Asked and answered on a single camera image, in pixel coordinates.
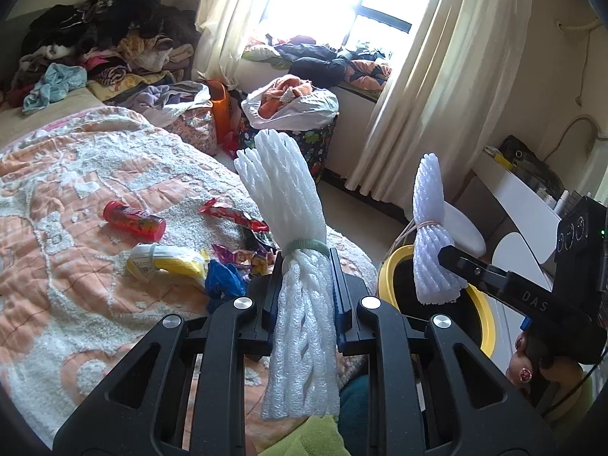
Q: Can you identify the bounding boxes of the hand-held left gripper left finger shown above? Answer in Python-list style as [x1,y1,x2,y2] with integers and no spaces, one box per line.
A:
[52,248,286,456]

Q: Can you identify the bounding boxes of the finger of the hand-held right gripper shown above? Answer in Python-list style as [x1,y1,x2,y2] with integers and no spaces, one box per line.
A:
[437,244,594,339]

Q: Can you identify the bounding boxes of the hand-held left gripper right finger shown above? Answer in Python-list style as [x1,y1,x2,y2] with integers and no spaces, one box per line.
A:
[330,248,556,456]

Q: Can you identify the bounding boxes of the yellow trash bin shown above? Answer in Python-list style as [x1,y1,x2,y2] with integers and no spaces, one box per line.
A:
[377,244,497,358]

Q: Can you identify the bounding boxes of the white foam net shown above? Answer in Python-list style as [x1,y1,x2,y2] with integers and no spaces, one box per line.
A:
[412,152,469,306]
[235,128,341,421]

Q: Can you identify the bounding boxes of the person's right hand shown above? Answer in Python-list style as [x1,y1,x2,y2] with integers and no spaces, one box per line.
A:
[506,334,534,393]

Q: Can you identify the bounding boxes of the blue plastic bag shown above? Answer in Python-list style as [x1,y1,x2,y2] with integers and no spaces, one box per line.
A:
[204,259,248,313]

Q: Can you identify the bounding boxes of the purple candy wrapper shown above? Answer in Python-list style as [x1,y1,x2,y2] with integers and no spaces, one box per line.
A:
[211,243,277,277]

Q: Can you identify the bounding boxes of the white stool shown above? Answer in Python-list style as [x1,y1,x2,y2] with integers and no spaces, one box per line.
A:
[439,199,488,258]

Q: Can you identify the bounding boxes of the dark snack wrapper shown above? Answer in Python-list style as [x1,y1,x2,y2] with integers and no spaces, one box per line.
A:
[239,227,279,255]

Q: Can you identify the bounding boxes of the teal clothing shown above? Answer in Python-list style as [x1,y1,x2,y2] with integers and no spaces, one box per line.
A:
[337,373,377,456]

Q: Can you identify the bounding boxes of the white desk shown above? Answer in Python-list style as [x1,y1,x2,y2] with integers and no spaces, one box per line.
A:
[469,152,567,268]

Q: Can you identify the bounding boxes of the dark bag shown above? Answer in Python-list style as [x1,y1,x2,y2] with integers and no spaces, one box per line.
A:
[499,135,566,200]

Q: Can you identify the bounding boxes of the red snack wrapper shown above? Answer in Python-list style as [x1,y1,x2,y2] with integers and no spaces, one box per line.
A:
[198,198,271,234]

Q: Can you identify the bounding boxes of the yellow and white packet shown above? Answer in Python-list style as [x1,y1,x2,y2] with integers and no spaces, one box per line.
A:
[126,242,210,282]

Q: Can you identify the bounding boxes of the green cloth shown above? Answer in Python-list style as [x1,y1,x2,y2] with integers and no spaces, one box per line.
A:
[267,415,353,456]

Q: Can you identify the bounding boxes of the yellow box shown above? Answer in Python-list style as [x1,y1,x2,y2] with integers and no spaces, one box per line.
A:
[483,147,515,170]

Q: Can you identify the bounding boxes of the red can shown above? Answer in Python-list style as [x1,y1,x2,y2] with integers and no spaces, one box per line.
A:
[103,200,167,242]

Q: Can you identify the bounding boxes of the dinosaur print bag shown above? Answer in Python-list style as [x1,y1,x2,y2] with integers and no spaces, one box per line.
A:
[236,114,341,184]

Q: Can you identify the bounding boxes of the cream curtain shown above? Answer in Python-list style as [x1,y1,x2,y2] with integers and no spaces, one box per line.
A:
[195,0,296,92]
[344,0,538,206]

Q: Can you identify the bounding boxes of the pink floral bag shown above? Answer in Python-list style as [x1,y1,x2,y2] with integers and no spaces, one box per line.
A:
[167,104,220,155]

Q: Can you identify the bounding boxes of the orange and white blanket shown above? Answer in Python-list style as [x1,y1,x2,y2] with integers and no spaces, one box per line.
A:
[0,104,381,452]

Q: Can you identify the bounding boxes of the white plastic bag, orange clothes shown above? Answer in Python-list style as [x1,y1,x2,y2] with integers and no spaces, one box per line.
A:
[241,75,341,135]

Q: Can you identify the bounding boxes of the white plastic bag, lilac clothes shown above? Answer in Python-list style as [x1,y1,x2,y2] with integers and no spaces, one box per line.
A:
[107,81,212,127]

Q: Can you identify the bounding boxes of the clothes on window sill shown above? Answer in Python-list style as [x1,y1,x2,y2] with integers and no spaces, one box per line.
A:
[241,33,395,92]

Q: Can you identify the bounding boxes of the beige bed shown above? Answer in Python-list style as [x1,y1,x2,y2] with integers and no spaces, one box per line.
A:
[0,83,157,153]

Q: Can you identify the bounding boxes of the light blue garment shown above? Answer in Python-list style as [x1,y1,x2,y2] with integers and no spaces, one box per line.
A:
[22,63,88,115]

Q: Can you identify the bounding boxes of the pile of clothes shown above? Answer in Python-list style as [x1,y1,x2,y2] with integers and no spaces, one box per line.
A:
[9,0,198,116]

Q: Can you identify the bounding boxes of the white wall cable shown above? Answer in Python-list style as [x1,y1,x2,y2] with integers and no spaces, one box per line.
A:
[541,16,606,162]

